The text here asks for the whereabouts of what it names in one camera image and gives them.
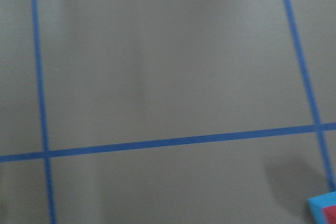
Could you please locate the blue cube block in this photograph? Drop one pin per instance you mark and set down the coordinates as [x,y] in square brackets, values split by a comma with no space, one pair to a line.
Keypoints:
[317,204]

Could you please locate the red cube block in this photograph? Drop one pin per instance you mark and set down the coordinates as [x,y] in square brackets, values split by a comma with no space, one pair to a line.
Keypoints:
[330,214]

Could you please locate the brown paper table cover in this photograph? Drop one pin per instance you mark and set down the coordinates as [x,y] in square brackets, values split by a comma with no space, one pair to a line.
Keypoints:
[166,111]

